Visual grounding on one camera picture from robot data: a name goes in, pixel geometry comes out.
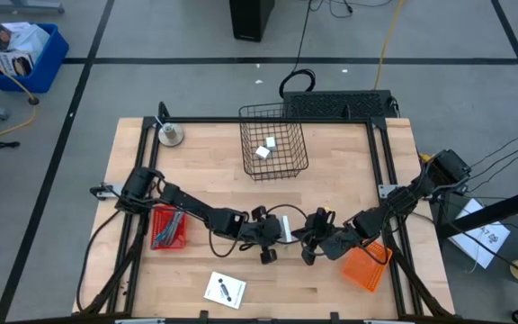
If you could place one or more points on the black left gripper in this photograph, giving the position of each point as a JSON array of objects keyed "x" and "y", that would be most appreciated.
[{"x": 252, "y": 231}]

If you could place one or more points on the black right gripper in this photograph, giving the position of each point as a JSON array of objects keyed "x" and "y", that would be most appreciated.
[{"x": 337, "y": 243}]

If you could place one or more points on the white box with barcode print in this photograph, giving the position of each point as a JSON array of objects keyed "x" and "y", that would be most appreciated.
[{"x": 286, "y": 227}]

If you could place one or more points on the white Acer card reader box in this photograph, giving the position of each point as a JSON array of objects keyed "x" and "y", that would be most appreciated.
[{"x": 225, "y": 290}]

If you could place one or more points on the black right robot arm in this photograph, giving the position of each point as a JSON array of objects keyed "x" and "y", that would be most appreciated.
[{"x": 403, "y": 200}]

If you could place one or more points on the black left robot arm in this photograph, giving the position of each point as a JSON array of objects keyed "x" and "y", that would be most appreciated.
[{"x": 182, "y": 202}]

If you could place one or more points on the blue plastic bin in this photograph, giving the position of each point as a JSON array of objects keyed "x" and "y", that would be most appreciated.
[{"x": 47, "y": 67}]

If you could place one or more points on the orange plastic basket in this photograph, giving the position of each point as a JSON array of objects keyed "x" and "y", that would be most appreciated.
[{"x": 367, "y": 270}]

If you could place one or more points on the small white box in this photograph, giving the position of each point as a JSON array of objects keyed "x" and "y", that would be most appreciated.
[
  {"x": 270, "y": 143},
  {"x": 262, "y": 152}
]

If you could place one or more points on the red plastic basket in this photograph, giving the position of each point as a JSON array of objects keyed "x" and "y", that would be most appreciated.
[{"x": 181, "y": 240}]

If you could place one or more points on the grey blue tool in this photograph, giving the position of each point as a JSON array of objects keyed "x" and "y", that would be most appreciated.
[{"x": 169, "y": 229}]

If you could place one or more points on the black perforated computer case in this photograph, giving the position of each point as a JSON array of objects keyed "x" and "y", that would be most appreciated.
[{"x": 335, "y": 104}]

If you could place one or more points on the round metal weight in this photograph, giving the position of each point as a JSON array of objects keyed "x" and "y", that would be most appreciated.
[{"x": 170, "y": 134}]

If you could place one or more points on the white paper sheet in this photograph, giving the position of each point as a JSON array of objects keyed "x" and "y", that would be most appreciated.
[{"x": 488, "y": 243}]

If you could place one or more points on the black computer tower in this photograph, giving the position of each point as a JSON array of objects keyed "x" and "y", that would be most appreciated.
[{"x": 250, "y": 18}]

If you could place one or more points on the printed white carton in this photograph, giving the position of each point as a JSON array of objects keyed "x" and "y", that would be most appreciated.
[
  {"x": 14, "y": 63},
  {"x": 20, "y": 38}
]

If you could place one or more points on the black frame clip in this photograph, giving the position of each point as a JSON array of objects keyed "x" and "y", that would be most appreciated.
[
  {"x": 203, "y": 316},
  {"x": 334, "y": 317}
]

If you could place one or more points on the black table frame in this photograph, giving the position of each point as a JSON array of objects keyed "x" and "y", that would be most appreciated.
[{"x": 259, "y": 120}]

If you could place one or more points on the black rig post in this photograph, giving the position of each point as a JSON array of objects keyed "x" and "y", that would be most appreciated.
[{"x": 502, "y": 207}]

